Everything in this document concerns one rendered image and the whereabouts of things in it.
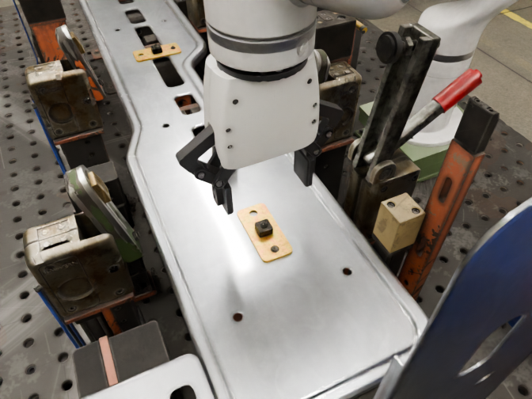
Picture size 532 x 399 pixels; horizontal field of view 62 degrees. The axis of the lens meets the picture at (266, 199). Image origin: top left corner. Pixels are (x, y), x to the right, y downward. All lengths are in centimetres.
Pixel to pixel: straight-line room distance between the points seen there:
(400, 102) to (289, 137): 13
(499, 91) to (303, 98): 254
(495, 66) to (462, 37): 221
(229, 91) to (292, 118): 7
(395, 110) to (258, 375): 29
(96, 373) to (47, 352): 37
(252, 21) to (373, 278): 30
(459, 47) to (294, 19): 65
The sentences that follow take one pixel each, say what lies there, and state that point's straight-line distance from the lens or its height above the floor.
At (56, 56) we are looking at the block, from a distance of 119.
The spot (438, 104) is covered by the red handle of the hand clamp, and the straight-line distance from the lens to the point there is 55.
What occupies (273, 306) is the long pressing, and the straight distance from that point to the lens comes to 47.
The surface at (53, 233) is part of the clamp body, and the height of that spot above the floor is 104.
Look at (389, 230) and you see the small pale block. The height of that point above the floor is 104.
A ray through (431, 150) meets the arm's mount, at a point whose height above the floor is 78.
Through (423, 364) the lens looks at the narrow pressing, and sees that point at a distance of 18.
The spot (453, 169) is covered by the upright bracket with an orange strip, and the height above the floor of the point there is 113.
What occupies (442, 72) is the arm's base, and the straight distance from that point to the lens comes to 97.
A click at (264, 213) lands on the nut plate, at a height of 100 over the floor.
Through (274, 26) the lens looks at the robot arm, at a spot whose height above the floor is 127.
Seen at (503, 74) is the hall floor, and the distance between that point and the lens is 307.
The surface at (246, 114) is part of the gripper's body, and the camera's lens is 37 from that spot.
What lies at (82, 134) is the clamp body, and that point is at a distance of 84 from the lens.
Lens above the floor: 141
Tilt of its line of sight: 47 degrees down
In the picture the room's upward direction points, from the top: straight up
